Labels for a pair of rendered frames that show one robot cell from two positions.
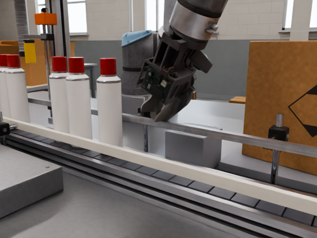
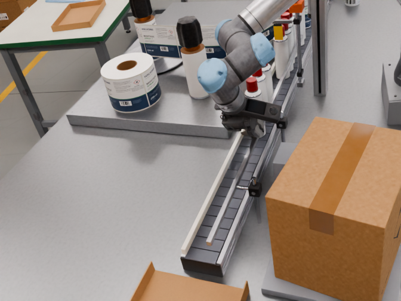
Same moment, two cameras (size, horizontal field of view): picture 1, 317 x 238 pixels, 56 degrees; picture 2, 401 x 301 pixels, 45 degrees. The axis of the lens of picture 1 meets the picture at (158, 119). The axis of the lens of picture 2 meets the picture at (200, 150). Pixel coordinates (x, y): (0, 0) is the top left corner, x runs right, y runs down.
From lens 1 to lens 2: 1.34 m
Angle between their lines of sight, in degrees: 76
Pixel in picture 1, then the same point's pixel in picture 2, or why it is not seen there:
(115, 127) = not seen: hidden behind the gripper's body
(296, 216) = (206, 219)
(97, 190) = not seen: hidden behind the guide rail
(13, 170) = (213, 116)
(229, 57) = not seen: outside the picture
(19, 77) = (278, 45)
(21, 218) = (197, 141)
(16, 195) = (201, 130)
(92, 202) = (220, 154)
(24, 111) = (281, 68)
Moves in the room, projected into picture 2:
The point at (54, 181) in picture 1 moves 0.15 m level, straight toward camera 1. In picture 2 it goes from (221, 132) to (186, 153)
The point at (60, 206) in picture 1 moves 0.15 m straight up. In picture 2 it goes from (211, 146) to (204, 110)
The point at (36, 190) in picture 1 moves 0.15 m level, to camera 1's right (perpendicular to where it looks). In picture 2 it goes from (211, 132) to (224, 157)
